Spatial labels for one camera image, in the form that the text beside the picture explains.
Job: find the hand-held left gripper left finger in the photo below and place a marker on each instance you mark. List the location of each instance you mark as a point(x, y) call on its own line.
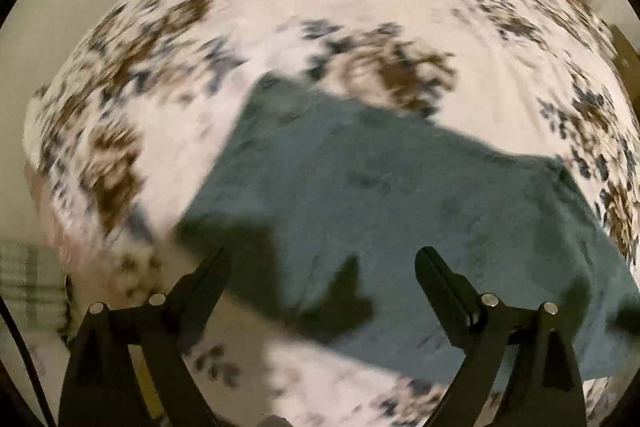
point(210, 277)

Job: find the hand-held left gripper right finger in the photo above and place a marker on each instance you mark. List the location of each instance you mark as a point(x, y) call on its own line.
point(440, 279)

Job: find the teal blue towel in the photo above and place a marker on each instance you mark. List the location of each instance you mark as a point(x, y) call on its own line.
point(380, 207)

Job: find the plaid cloth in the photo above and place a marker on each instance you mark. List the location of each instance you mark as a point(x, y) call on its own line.
point(30, 287)

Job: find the floral printed bed blanket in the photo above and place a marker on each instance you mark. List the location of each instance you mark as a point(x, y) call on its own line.
point(350, 17)

